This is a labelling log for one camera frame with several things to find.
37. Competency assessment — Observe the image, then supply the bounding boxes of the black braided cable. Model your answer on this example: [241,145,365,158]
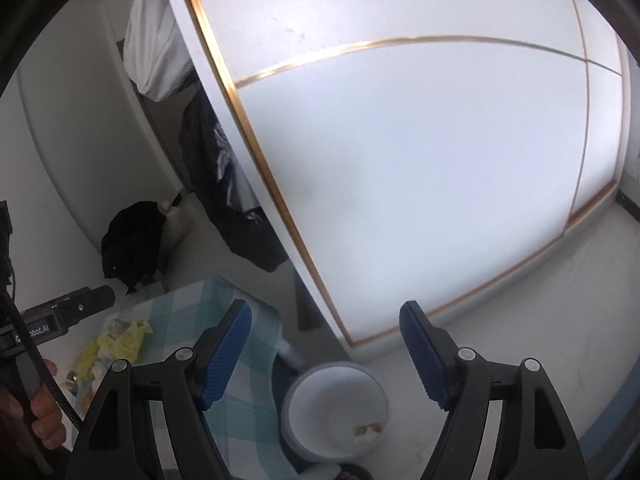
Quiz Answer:
[0,290,85,433]

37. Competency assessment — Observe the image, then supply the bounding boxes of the person's left hand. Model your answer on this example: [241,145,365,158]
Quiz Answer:
[0,357,66,453]

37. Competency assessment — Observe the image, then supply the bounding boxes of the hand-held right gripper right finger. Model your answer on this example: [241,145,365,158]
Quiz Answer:
[399,300,588,480]

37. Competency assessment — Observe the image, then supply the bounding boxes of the dark hanging garment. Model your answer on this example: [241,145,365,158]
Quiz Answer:
[179,92,291,273]

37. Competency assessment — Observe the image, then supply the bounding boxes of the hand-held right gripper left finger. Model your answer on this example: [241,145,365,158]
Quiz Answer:
[65,299,253,480]

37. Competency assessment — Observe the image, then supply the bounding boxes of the white hanging garment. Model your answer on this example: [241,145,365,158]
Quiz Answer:
[122,0,193,103]

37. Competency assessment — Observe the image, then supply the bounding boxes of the white table leg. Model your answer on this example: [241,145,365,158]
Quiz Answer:
[277,337,308,368]

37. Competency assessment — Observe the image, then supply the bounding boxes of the cream bag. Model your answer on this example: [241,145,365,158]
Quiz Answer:
[159,195,198,276]

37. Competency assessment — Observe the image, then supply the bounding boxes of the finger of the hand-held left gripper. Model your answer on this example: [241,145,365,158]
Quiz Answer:
[55,285,117,331]

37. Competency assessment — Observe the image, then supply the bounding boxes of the teal plaid tablecloth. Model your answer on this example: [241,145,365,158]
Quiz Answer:
[70,276,286,480]

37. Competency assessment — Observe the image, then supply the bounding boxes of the black slipper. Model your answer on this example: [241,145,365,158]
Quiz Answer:
[334,462,373,480]

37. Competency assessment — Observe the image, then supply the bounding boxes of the white round waste bin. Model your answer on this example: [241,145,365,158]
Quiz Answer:
[280,360,388,463]

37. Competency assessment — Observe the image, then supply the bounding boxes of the black bag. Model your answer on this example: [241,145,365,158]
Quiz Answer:
[101,201,168,293]

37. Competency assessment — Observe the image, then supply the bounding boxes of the white wardrobe door gold trim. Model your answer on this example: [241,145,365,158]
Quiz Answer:
[156,0,631,361]

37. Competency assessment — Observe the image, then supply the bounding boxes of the yellow printed snack wrapper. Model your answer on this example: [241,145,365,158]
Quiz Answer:
[97,316,153,361]

